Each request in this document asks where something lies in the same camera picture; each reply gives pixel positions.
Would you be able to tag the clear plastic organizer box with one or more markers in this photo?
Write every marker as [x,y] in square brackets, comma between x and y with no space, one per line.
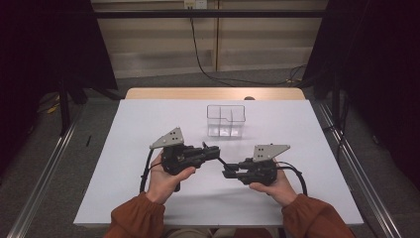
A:
[226,120]

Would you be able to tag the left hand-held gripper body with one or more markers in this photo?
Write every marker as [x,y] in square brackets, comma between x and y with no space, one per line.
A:
[180,157]

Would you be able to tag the aluminium floor rail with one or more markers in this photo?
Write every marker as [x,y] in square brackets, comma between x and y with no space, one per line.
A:
[45,178]
[381,211]

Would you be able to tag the white wall outlet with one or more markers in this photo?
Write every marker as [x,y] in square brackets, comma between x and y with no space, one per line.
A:
[194,4]

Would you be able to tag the wooden table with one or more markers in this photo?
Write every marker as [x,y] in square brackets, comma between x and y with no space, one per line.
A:
[198,93]

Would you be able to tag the white table mat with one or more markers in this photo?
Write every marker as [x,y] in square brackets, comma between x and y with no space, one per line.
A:
[132,132]

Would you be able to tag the person's left hand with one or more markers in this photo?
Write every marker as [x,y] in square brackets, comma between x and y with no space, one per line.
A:
[163,185]

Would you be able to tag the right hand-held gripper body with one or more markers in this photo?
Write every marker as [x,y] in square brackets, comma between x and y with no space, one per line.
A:
[261,170]

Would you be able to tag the black curtain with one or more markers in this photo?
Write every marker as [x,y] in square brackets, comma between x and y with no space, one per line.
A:
[379,66]
[39,49]

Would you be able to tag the black horizontal bar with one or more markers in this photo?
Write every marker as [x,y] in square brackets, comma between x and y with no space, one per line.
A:
[231,14]

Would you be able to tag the person's right hand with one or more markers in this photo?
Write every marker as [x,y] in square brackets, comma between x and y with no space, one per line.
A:
[280,193]

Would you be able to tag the black pen with silver tip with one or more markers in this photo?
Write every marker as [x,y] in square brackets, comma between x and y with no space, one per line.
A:
[224,162]

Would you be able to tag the black metal stand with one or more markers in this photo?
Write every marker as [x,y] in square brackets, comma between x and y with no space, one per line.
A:
[336,99]
[64,112]

